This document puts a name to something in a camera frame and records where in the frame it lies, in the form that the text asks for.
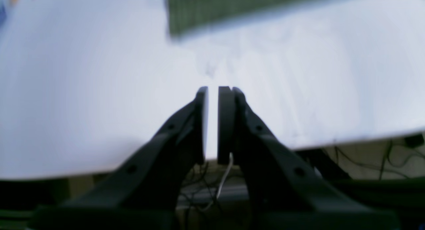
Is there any olive green T-shirt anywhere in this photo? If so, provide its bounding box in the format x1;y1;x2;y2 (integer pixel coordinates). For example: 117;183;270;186
167;0;301;38

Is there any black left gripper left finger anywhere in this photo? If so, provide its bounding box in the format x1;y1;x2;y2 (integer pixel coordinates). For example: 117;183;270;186
33;86;208;230

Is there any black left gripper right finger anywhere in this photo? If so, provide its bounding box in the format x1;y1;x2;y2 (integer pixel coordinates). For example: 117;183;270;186
217;86;399;230

